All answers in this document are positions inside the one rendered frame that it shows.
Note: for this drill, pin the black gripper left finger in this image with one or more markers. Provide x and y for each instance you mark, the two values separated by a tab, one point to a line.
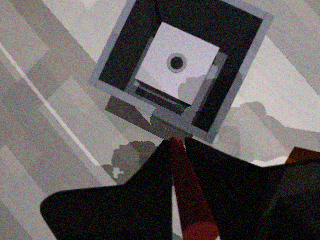
142	203

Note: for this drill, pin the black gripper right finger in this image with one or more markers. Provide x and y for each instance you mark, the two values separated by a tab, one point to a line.
242	196

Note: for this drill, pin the dark red peg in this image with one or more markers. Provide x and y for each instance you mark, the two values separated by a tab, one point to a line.
196	220

